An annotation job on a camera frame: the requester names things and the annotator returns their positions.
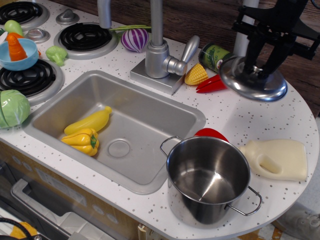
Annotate blue plastic bowl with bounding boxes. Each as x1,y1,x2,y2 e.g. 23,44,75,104
0,38,39,71

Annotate grey sneaker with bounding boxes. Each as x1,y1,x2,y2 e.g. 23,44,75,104
272,202,320,240

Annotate orange object bottom left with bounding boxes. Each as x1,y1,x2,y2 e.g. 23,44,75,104
9,221,38,240

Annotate red toy chili pepper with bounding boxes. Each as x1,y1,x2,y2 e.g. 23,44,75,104
196,74,227,94

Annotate stainless steel pot lid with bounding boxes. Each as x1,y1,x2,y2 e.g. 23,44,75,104
218,57,288,102

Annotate toy corn cob piece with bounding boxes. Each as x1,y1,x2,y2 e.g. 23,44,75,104
184,63,209,86

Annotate grey post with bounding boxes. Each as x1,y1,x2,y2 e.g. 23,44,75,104
233,0,260,57
97,0,112,29

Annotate light green toy pear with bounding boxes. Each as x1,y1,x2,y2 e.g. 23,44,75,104
4,20,24,37

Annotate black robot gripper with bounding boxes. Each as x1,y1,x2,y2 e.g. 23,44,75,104
232,0,320,79

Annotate grey stove knob upper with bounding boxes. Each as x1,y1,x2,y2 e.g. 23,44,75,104
55,8,80,26

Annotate green pea can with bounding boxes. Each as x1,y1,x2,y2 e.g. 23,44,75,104
198,42,236,73

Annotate grey post right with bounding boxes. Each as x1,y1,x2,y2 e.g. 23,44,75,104
233,0,260,57

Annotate silver toy faucet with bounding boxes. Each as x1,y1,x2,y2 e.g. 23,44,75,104
130,0,200,95

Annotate toy oven door handle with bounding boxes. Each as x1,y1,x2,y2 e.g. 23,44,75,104
10,178,76,238

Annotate grey stove knob lower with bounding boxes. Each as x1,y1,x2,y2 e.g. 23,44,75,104
24,28,51,44

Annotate green toy broccoli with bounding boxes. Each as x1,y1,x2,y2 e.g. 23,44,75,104
45,45,68,67

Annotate black stove burner back left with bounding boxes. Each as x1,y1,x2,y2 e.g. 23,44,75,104
0,1,50,32

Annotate yellow toy squash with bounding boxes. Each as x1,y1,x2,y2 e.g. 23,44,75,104
64,106,112,135

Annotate black stove burner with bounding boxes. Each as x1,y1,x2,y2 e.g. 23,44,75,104
0,1,50,32
0,59,65,106
53,22,118,60

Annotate cream toy detergent bottle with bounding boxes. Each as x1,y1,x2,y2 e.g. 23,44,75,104
238,139,308,182

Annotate black stove burner front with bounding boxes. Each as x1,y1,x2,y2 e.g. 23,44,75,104
0,59,65,106

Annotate green toy cabbage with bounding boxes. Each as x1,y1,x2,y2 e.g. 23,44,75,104
0,89,31,129

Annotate red toy tomato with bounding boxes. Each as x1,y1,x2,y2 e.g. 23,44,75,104
194,128,229,143

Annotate grey stove knob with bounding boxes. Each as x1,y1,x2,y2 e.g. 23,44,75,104
55,8,80,26
24,28,51,44

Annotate grey post left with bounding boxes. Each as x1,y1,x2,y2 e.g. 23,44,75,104
97,0,112,29

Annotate purple toy onion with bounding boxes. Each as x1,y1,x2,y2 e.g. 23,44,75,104
109,24,152,53

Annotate black stove burner back right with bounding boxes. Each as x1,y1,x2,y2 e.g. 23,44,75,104
53,22,118,60

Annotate orange toy carrot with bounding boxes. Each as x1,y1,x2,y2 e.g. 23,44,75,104
6,32,28,62

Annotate yellow toy bell pepper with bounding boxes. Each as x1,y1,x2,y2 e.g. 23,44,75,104
61,128,100,157

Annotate black cable bottom left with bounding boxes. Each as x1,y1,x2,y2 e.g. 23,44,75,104
0,217,38,240

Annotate silver toy sink basin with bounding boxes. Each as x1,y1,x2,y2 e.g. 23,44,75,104
22,70,206,195

